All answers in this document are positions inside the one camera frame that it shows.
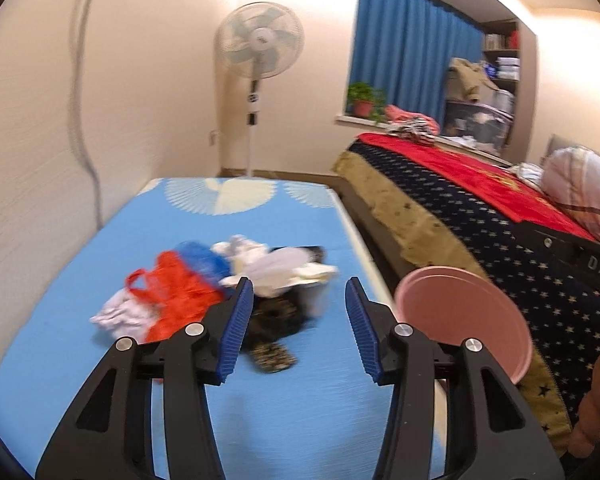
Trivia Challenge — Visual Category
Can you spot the starry dark bed blanket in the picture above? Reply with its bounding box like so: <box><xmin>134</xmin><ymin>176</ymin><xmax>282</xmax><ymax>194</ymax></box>
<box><xmin>332</xmin><ymin>133</ymin><xmax>600</xmax><ymax>454</ymax></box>

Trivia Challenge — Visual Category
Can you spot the orange-red plastic bag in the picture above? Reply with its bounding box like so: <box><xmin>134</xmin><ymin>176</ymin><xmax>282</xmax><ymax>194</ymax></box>
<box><xmin>125</xmin><ymin>250</ymin><xmax>224</xmax><ymax>342</ymax></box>

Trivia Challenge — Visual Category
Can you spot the black patterned cloth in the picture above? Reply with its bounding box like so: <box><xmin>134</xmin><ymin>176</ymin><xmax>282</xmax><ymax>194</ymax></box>
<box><xmin>241</xmin><ymin>244</ymin><xmax>332</xmax><ymax>375</ymax></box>

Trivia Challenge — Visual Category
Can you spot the blue plastic bag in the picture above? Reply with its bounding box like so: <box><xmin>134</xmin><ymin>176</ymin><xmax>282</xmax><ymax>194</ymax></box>
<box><xmin>175</xmin><ymin>240</ymin><xmax>232</xmax><ymax>288</ymax></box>

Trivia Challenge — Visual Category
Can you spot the pink cloth on sill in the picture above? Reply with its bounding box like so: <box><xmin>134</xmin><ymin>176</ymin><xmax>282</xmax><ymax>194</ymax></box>
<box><xmin>385</xmin><ymin>104</ymin><xmax>440</xmax><ymax>136</ymax></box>

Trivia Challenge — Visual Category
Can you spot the grey wall cable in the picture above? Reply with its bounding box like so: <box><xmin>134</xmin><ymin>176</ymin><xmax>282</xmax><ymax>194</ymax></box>
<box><xmin>66</xmin><ymin>0</ymin><xmax>109</xmax><ymax>231</ymax></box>

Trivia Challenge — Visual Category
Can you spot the beige jacket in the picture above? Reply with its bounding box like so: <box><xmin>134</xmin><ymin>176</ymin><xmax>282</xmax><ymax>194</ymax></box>
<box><xmin>446</xmin><ymin>58</ymin><xmax>498</xmax><ymax>105</ymax></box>

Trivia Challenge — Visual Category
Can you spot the potted green plant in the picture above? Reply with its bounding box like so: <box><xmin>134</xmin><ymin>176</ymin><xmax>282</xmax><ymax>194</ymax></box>
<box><xmin>347</xmin><ymin>81</ymin><xmax>386</xmax><ymax>122</ymax></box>

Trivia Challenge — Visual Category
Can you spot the wooden bookshelf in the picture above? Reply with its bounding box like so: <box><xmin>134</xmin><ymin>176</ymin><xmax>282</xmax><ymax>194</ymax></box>
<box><xmin>482</xmin><ymin>18</ymin><xmax>521</xmax><ymax>115</ymax></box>

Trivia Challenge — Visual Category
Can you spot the white crumpled tissue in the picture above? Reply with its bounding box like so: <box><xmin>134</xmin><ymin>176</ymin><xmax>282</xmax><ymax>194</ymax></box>
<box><xmin>211</xmin><ymin>235</ymin><xmax>338</xmax><ymax>298</ymax></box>

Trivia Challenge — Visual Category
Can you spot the blue curtain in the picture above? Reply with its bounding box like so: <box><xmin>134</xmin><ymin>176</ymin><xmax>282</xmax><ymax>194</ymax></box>
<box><xmin>349</xmin><ymin>0</ymin><xmax>483</xmax><ymax>122</ymax></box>

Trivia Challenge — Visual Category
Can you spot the plaid pillow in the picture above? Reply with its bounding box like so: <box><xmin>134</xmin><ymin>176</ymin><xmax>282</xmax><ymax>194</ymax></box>
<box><xmin>541</xmin><ymin>146</ymin><xmax>600</xmax><ymax>242</ymax></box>

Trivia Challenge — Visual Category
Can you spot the clear storage box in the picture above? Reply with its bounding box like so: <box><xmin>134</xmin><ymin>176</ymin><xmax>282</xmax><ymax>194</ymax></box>
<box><xmin>441</xmin><ymin>100</ymin><xmax>514</xmax><ymax>154</ymax></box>

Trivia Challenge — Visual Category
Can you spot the white paper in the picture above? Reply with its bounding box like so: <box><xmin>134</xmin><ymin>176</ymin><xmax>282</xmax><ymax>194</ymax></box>
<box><xmin>90</xmin><ymin>288</ymin><xmax>159</xmax><ymax>344</ymax></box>

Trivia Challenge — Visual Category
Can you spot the zebra patterned cloth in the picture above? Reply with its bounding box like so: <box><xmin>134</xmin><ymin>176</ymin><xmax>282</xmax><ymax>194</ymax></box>
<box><xmin>387</xmin><ymin>117</ymin><xmax>437</xmax><ymax>145</ymax></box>

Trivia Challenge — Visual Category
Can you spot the red bed blanket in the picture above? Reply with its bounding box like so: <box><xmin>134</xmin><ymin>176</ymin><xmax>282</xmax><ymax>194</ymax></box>
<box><xmin>356</xmin><ymin>131</ymin><xmax>600</xmax><ymax>306</ymax></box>

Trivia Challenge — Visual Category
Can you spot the white standing fan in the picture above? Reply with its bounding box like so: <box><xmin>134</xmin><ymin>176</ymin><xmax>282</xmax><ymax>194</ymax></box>
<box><xmin>214</xmin><ymin>1</ymin><xmax>304</xmax><ymax>178</ymax></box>

